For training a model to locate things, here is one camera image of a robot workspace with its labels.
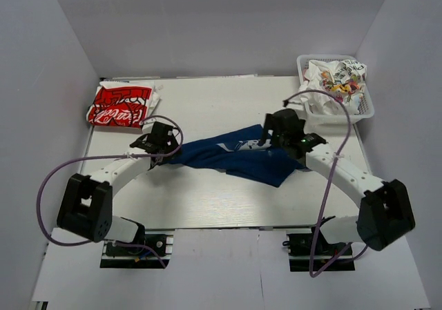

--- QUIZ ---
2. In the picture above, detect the blue t-shirt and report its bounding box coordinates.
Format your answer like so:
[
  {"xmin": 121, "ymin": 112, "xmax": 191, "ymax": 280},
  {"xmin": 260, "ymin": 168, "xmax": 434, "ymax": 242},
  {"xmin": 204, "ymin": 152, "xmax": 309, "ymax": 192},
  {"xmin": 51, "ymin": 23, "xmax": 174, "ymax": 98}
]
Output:
[{"xmin": 167, "ymin": 124, "xmax": 307, "ymax": 188}]

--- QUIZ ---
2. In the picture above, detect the white printed t-shirt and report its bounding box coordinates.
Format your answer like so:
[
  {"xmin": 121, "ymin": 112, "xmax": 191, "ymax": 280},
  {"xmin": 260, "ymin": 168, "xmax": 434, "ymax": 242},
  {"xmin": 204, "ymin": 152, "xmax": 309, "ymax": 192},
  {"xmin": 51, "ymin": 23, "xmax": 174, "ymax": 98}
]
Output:
[{"xmin": 295, "ymin": 59, "xmax": 367, "ymax": 115}]

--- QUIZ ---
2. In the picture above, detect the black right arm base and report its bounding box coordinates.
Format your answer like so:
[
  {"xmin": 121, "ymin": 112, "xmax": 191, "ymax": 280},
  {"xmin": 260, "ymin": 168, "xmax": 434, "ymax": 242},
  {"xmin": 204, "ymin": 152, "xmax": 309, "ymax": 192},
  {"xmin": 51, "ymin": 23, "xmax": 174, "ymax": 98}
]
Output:
[{"xmin": 282, "ymin": 232, "xmax": 355, "ymax": 272}]

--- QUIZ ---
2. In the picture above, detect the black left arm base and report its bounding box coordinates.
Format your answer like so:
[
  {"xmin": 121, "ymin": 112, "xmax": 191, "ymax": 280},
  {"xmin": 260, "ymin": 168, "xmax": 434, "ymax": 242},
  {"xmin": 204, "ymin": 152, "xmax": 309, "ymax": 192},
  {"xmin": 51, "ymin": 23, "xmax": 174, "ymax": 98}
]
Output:
[{"xmin": 99, "ymin": 230, "xmax": 174, "ymax": 269}]

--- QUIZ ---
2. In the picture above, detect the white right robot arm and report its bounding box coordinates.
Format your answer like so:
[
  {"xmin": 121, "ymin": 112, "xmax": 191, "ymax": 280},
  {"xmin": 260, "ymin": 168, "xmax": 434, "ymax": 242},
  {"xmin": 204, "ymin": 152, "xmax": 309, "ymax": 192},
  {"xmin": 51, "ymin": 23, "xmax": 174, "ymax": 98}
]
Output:
[{"xmin": 260, "ymin": 108, "xmax": 416, "ymax": 251}]

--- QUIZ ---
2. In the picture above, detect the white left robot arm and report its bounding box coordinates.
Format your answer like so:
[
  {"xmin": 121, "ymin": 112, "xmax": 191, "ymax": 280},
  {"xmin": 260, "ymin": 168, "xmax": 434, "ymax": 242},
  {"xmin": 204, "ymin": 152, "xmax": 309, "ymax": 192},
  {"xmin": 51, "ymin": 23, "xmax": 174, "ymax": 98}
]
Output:
[{"xmin": 57, "ymin": 122, "xmax": 181, "ymax": 244}]

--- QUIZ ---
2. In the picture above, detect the red and white folded t-shirt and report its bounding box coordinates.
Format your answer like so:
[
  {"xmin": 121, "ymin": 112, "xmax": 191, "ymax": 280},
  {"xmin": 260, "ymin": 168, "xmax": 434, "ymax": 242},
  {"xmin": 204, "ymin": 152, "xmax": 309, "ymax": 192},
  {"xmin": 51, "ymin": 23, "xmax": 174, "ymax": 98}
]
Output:
[{"xmin": 86, "ymin": 81, "xmax": 161, "ymax": 129}]

